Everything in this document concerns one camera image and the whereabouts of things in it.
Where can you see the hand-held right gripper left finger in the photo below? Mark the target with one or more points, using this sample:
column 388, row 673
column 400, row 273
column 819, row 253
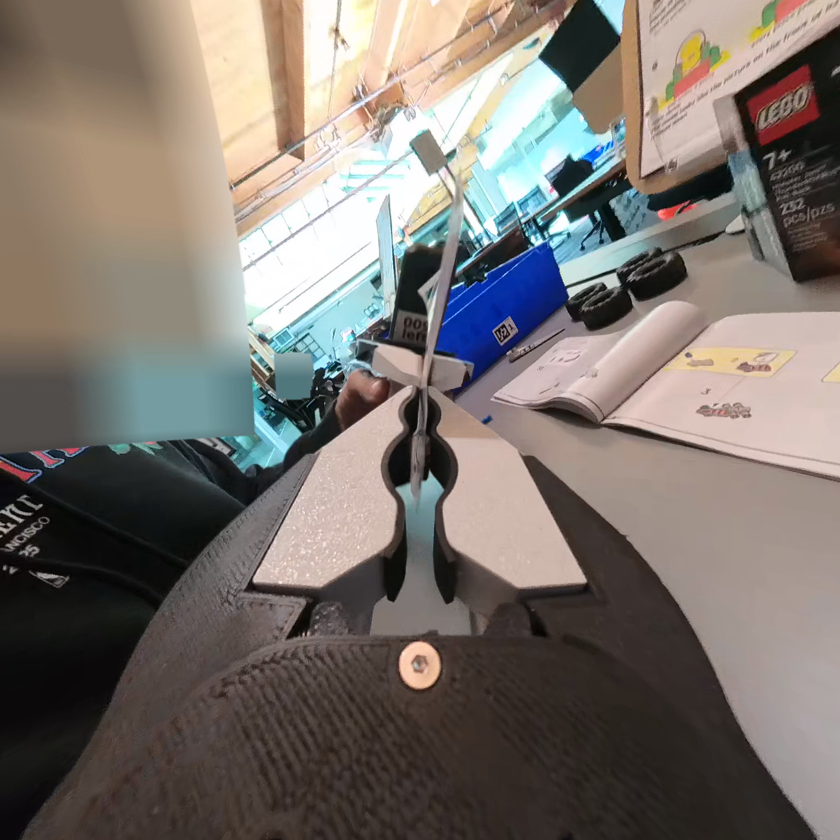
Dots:
column 328, row 525

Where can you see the cardboard sign board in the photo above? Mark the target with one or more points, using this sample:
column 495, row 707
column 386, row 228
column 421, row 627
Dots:
column 689, row 98

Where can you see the black office chair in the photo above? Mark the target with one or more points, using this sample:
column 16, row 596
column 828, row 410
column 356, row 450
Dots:
column 600, row 223

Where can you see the wooden background table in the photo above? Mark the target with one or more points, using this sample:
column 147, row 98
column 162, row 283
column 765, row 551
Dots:
column 590, row 187

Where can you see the white standing panel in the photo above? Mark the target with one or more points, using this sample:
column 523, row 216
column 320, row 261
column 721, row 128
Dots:
column 386, row 262

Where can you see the person's left hand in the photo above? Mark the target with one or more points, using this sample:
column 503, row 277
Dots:
column 361, row 394

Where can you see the open instruction booklet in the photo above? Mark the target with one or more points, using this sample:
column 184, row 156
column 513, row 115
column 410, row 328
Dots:
column 656, row 407

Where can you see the grey desk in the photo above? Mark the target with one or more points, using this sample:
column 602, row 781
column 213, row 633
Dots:
column 722, row 558

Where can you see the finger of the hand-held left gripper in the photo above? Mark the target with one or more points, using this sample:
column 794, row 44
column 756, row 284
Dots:
column 397, row 367
column 449, row 374

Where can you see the person's left forearm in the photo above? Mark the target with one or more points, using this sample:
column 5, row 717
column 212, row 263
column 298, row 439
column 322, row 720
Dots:
column 295, row 453

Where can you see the sticker sheet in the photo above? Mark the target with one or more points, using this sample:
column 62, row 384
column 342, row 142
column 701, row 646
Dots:
column 441, row 282

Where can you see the black toy set box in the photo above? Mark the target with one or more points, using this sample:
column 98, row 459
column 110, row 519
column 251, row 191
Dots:
column 794, row 197

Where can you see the small grey tool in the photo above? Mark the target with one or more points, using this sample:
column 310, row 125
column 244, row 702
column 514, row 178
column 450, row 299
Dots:
column 535, row 346

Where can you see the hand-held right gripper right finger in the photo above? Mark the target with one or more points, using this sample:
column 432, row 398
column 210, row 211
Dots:
column 512, row 525

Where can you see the blue bin with tag label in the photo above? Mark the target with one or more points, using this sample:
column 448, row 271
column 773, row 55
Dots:
column 512, row 295

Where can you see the black toy tyre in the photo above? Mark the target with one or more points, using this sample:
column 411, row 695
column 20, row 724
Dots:
column 607, row 308
column 585, row 300
column 640, row 261
column 659, row 279

